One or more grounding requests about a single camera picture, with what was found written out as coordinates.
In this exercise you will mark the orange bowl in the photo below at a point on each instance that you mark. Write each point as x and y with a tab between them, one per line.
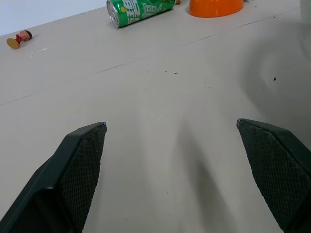
215	7

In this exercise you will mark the green soda can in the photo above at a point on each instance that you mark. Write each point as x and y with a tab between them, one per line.
136	12

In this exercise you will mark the small brown object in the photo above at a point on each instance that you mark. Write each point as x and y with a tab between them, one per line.
178	2

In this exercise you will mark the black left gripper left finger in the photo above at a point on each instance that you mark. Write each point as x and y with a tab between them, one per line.
73	174

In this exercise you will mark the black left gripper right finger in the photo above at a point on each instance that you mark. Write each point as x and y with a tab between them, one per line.
277	165

